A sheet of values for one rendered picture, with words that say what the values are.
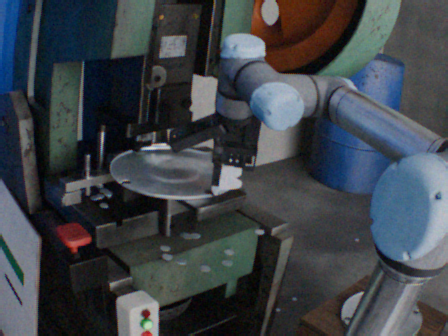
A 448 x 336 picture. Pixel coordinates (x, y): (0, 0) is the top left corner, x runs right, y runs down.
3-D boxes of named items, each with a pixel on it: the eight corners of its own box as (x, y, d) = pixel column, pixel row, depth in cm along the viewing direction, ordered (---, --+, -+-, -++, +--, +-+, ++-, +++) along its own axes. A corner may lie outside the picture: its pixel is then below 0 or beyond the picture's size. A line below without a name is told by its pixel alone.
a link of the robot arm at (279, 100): (328, 94, 85) (293, 61, 92) (272, 93, 80) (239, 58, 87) (314, 133, 90) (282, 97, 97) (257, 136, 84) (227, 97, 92)
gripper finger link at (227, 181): (238, 206, 112) (244, 172, 106) (209, 203, 112) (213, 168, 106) (238, 196, 114) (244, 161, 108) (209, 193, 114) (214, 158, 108)
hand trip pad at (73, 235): (95, 268, 98) (93, 235, 95) (71, 275, 94) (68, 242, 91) (78, 252, 102) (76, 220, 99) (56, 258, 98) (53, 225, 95)
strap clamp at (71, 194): (117, 193, 127) (119, 152, 123) (62, 206, 115) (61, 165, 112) (105, 184, 130) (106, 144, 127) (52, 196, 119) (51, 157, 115)
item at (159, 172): (181, 142, 142) (181, 139, 142) (263, 182, 123) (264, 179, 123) (89, 161, 123) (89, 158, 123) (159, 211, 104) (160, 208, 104)
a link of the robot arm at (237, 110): (215, 99, 95) (217, 75, 101) (212, 120, 98) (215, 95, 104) (258, 103, 95) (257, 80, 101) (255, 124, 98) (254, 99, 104)
